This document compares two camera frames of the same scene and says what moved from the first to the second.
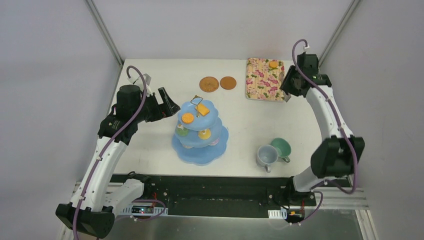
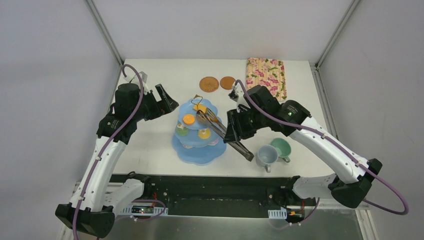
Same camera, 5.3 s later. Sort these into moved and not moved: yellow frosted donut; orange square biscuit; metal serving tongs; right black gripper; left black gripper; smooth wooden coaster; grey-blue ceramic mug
Moved: right black gripper; metal serving tongs
Not moved: yellow frosted donut; orange square biscuit; smooth wooden coaster; left black gripper; grey-blue ceramic mug
